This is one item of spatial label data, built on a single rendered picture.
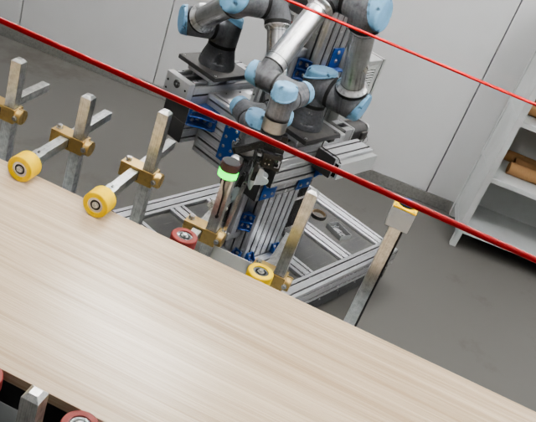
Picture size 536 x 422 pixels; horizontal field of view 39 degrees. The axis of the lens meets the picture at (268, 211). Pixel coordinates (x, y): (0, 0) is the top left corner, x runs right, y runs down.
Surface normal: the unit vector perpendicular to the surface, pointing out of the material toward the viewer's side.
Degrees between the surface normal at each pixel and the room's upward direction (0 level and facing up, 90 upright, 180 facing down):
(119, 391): 0
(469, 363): 0
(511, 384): 0
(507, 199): 90
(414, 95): 90
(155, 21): 90
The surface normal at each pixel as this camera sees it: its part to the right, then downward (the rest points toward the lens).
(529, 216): -0.21, 0.45
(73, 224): 0.31, -0.81
